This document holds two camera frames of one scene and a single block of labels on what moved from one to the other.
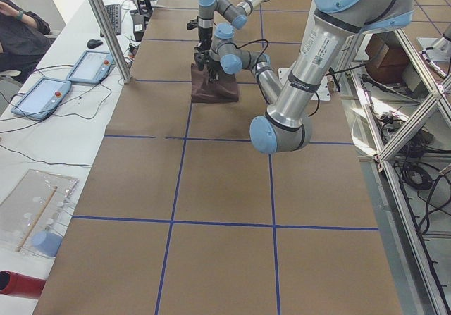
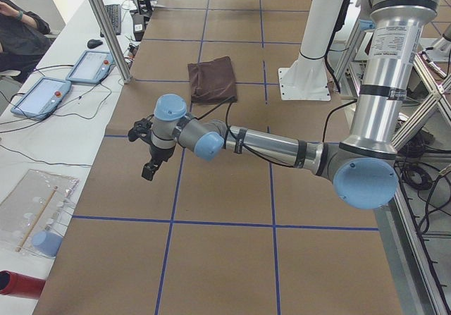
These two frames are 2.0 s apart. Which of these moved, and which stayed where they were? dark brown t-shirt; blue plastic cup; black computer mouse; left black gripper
Moved: left black gripper
Stayed: dark brown t-shirt; black computer mouse; blue plastic cup
